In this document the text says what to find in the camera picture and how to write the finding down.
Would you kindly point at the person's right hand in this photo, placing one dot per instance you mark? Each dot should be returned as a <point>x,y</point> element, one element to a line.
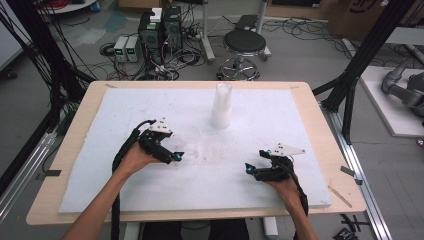
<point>286,195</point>

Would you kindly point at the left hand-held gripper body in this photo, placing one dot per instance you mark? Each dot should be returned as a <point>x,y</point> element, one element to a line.
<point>151,141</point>

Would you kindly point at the person's left hand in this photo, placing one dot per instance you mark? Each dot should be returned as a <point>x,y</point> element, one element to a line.
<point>136,160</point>

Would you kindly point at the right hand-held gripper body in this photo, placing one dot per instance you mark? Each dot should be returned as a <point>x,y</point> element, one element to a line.
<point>276,171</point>

